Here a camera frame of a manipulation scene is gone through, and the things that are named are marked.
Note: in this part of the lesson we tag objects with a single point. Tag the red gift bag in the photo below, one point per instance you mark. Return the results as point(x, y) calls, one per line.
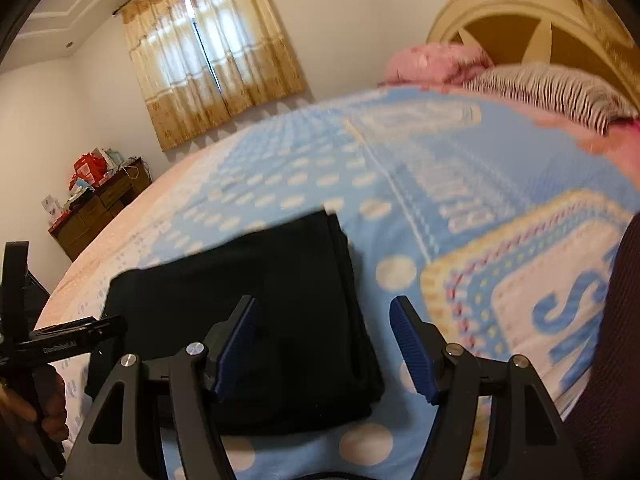
point(90, 167)

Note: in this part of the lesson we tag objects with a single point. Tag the yellow patterned curtain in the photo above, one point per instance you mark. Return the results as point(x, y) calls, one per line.
point(210, 60)

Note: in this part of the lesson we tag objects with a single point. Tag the cream wooden headboard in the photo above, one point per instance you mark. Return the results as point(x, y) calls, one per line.
point(500, 15)

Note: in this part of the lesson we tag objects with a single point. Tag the teal gift bag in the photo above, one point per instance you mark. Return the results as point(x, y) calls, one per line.
point(114, 159)

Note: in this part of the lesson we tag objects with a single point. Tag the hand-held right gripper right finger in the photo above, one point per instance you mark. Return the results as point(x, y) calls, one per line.
point(412, 345)

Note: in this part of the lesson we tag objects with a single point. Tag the black bag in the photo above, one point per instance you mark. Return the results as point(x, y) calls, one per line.
point(37, 292)

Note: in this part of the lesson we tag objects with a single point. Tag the person's dark clothing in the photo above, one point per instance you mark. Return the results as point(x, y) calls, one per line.
point(615, 360)

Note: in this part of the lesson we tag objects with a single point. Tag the black pants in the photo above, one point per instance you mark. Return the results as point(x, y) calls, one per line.
point(300, 285)

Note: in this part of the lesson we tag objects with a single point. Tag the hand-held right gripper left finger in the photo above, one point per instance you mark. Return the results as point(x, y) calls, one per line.
point(240, 350)

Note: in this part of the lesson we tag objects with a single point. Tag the striped pillow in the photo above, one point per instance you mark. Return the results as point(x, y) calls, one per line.
point(550, 90)

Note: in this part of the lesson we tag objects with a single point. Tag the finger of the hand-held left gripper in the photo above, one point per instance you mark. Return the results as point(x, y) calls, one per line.
point(16, 285)

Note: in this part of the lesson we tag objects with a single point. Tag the pink pillow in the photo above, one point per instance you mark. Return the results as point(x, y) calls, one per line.
point(430, 62)

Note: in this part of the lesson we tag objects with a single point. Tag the blue dotted printed blanket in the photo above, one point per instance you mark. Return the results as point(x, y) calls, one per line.
point(450, 160)

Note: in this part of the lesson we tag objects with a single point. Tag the brown wooden dresser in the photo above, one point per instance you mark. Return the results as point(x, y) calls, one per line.
point(95, 215)

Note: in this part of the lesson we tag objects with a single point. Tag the person's left hand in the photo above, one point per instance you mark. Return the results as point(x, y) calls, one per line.
point(55, 405)

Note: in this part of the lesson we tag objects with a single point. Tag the small white box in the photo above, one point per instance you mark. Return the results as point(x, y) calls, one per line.
point(50, 205)

